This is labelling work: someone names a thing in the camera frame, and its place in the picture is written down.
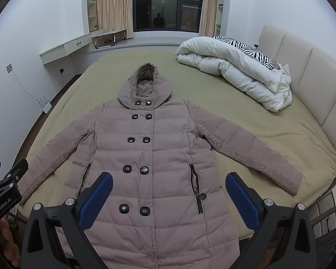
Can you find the dark window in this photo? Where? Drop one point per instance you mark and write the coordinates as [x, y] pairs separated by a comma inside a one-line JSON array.
[[168, 5]]

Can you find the beige upholstered headboard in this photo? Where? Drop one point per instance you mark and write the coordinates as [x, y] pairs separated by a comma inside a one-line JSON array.
[[310, 70]]

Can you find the white wall-mounted desk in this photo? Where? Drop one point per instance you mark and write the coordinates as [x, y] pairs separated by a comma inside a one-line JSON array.
[[72, 44]]

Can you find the zebra print pillow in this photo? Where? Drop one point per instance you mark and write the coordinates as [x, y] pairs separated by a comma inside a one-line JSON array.
[[254, 51]]

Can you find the taupe hooded down coat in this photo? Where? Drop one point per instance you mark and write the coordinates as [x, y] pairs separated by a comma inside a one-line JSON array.
[[162, 151]]

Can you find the bed with olive sheet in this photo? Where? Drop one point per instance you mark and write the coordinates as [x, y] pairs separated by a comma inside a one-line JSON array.
[[106, 72]]

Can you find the person's left hand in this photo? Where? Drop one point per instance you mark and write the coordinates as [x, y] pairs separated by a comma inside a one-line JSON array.
[[8, 243]]

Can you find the white folding table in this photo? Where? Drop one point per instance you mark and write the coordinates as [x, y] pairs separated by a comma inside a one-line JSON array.
[[109, 33]]

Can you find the white router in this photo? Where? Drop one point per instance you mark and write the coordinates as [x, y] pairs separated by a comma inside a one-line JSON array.
[[46, 107]]

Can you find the black mesh chair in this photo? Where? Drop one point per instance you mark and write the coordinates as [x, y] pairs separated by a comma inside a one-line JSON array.
[[333, 246]]

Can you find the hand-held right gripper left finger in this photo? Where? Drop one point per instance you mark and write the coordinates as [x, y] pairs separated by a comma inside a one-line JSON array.
[[96, 201]]

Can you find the white wall shelf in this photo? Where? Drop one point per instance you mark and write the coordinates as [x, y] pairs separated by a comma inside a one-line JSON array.
[[91, 5], [219, 11]]

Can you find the wall socket plate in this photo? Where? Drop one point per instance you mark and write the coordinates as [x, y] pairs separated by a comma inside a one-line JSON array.
[[9, 68]]

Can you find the beige curtain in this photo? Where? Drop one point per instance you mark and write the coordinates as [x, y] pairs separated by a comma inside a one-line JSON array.
[[113, 5], [210, 5]]

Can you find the white duvet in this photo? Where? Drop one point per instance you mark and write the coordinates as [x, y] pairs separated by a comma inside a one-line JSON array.
[[226, 61]]

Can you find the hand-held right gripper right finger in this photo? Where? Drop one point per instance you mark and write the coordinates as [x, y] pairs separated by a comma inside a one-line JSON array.
[[242, 201]]

